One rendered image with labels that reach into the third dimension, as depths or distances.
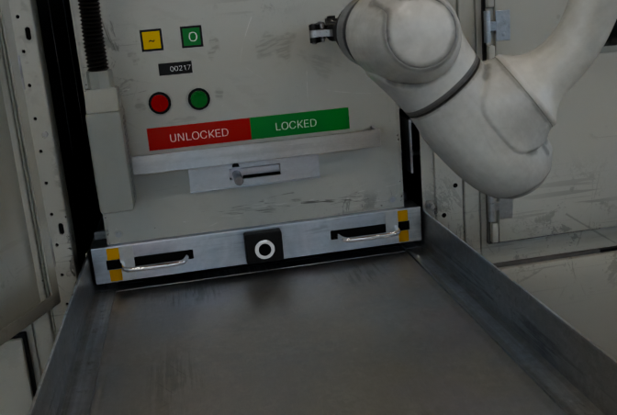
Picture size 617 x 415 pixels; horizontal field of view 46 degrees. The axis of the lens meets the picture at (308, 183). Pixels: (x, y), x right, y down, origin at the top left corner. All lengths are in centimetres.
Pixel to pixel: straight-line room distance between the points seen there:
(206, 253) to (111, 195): 21
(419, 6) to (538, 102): 18
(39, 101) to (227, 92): 28
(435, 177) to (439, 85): 48
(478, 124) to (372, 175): 44
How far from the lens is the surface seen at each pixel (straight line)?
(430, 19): 73
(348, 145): 115
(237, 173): 114
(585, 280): 140
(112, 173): 106
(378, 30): 74
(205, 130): 116
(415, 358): 91
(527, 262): 135
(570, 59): 84
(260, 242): 116
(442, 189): 126
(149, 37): 114
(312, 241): 121
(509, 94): 81
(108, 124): 105
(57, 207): 120
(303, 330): 99
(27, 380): 128
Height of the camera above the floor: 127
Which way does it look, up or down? 14 degrees down
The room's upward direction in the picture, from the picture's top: 5 degrees counter-clockwise
